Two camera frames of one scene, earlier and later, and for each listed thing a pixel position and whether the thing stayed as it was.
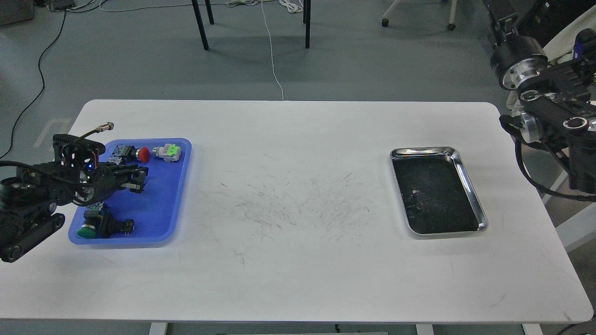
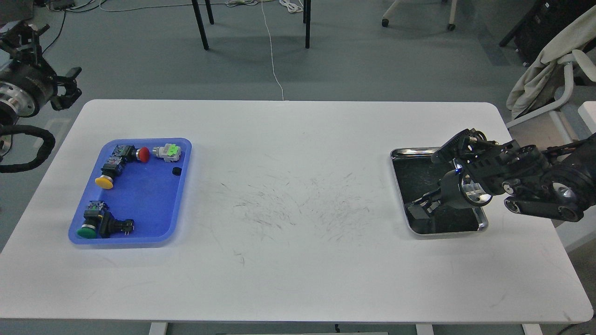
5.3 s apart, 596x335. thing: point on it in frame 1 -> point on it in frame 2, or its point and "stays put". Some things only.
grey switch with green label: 170,152 stays put
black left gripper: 97,182 -> 29,86
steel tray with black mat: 436,195 stays put
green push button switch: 93,219 stays put
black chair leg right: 307,14 stays put
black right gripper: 516,59 -> 457,191
